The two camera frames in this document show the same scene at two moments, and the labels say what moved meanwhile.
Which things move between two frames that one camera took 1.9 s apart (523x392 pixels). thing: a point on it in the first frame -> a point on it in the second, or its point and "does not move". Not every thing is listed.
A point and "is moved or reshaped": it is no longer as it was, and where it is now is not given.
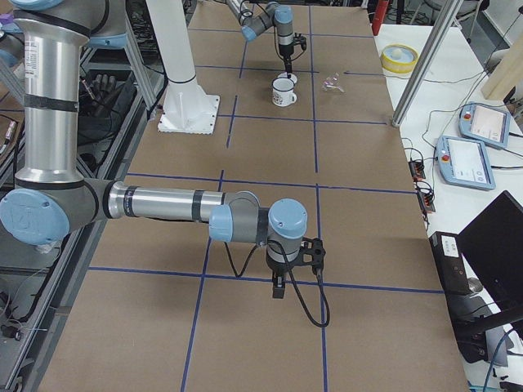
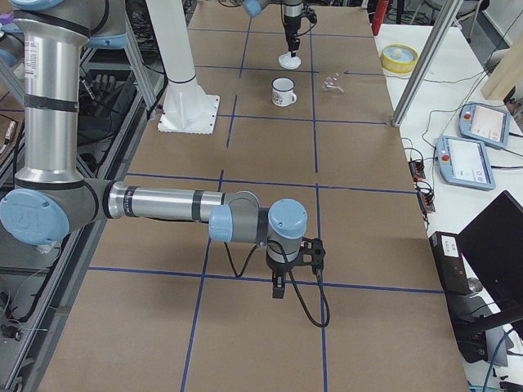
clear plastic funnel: (332, 82) does not move
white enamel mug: (283, 91) does not move
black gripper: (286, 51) -> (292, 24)
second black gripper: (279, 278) does not move
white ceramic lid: (284, 74) is moved or reshaped
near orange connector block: (426, 202) does not move
